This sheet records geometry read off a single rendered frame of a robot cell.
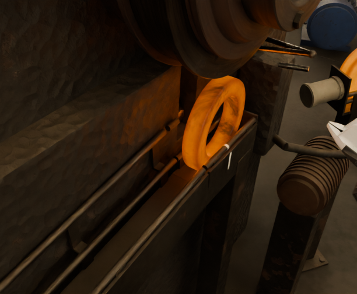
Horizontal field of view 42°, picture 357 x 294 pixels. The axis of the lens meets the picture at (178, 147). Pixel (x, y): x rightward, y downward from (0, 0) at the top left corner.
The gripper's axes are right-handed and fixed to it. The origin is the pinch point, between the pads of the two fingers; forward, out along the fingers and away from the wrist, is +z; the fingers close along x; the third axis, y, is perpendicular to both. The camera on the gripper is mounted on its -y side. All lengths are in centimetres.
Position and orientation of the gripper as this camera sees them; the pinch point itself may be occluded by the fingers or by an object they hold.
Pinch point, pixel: (331, 129)
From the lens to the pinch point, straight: 92.1
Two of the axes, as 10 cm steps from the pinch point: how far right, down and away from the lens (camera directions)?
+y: 3.0, -6.5, -6.9
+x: -5.5, 4.7, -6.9
